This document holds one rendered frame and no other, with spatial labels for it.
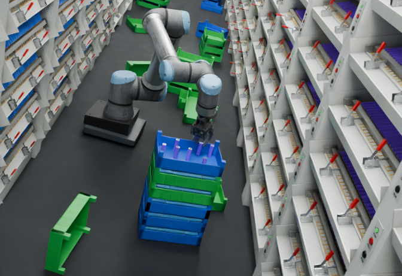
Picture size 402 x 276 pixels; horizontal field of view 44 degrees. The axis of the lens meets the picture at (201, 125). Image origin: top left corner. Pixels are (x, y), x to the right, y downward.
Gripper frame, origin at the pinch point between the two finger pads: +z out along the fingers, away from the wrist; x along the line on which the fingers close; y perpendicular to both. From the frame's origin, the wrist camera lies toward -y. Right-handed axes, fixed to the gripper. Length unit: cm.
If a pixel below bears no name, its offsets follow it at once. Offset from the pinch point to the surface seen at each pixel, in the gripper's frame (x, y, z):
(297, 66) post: 25, -49, -27
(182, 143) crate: -8.5, 2.4, 3.4
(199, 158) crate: 2.2, 4.8, 5.7
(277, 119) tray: 24.5, -40.5, 1.8
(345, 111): 55, 16, -56
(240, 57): -53, -219, 88
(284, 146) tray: 35.6, -13.8, -5.4
